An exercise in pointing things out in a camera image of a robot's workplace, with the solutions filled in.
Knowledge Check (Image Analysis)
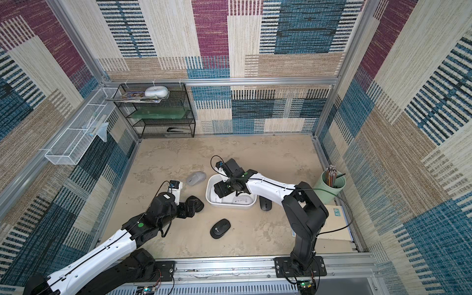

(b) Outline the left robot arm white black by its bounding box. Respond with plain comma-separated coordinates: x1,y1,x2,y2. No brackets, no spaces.
23,192,202,295

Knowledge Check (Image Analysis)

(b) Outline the green circuit board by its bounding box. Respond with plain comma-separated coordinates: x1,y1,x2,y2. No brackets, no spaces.
136,286,156,295

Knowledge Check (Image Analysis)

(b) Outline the brown notebook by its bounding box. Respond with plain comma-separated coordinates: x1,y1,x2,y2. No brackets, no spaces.
318,205,353,242

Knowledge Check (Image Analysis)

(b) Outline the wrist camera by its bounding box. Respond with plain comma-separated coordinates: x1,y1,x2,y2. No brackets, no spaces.
215,159,245,178
167,180,182,205

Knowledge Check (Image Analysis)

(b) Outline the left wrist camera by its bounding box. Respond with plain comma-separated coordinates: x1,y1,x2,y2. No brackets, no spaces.
167,180,182,205

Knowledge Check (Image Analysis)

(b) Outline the grey computer mouse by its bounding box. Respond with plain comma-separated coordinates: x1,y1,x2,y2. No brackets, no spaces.
186,171,207,186

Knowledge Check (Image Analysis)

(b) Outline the white flat mouse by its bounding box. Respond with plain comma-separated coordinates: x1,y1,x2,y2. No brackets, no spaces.
232,195,253,206

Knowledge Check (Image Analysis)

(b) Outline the black mouse with logo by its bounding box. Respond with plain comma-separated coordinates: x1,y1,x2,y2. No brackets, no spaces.
259,196,272,211

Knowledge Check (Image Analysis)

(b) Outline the green pencil cup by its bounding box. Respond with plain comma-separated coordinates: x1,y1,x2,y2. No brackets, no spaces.
313,171,346,205

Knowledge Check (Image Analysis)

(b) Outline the white plastic storage box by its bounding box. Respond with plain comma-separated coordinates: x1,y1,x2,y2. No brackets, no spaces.
205,175,258,209

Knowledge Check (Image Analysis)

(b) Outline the black wire shelf rack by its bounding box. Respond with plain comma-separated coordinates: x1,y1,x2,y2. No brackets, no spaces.
108,82,196,139

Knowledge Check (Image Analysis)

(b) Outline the magazine on shelf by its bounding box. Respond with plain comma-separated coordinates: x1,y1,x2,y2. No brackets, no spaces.
106,92,169,103

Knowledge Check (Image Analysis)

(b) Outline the paper cone in basket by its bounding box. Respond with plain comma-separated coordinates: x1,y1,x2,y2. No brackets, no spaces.
88,117,109,143

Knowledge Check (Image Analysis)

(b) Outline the black stapler on shelf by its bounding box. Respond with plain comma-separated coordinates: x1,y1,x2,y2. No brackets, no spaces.
167,127,192,134

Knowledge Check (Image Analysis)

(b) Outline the pencils bundle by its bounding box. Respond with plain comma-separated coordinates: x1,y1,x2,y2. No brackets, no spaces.
325,165,345,189

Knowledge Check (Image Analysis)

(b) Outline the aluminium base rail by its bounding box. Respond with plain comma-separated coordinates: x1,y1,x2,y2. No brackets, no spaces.
125,253,388,295

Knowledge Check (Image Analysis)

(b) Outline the white wire wall basket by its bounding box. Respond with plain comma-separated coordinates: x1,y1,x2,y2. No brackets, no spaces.
45,87,116,165

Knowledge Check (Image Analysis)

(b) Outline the white round device on shelf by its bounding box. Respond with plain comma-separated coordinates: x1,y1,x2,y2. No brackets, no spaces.
145,86,170,99

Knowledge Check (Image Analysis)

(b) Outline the green sheet on shelf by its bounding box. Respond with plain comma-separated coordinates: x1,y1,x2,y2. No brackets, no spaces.
127,107,188,119

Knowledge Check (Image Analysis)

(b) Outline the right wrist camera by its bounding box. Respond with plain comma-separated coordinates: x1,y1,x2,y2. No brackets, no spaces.
215,159,245,178

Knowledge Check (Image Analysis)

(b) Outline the black mouse oval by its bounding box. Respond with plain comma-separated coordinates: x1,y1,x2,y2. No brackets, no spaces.
210,219,231,239

